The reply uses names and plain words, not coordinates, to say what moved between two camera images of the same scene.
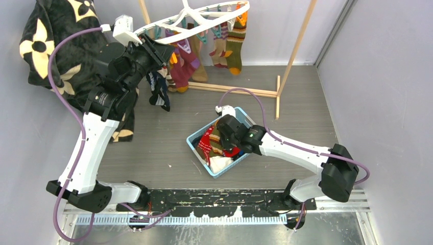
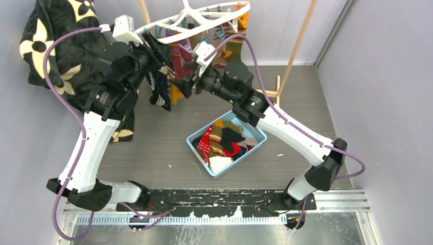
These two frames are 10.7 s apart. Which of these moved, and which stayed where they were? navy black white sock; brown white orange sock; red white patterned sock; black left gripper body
Moved: brown white orange sock
Stayed: navy black white sock; red white patterned sock; black left gripper body
